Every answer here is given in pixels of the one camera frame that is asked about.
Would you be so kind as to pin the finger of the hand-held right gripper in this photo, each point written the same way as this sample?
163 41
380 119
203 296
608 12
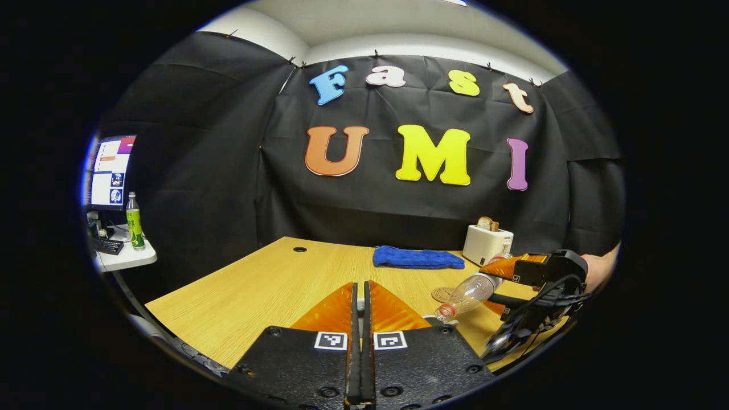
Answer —
495 307
529 272

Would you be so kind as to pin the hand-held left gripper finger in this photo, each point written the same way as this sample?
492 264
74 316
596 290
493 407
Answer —
354 364
368 364

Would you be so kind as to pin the clear plastic water bottle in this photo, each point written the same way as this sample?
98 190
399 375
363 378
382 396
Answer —
470 291

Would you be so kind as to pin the round brown coaster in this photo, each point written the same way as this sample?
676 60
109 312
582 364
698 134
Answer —
439 295

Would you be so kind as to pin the green drink bottle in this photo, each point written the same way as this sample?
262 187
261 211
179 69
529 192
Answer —
135 228

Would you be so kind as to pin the white toaster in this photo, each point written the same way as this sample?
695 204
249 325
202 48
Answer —
484 245

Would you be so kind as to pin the bread slice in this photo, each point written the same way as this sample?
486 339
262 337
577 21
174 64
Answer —
487 224

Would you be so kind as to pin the blue cloth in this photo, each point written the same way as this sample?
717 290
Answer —
416 258

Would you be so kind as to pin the black backdrop cloth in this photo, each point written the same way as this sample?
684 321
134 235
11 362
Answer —
370 205

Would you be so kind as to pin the white side table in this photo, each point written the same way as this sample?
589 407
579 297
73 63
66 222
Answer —
131 259

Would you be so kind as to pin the black keyboard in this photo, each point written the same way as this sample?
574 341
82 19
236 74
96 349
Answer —
108 246

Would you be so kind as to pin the ceiling light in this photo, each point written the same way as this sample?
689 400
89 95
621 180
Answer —
455 2

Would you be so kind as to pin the computer monitor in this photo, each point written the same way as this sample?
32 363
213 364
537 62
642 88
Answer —
111 173

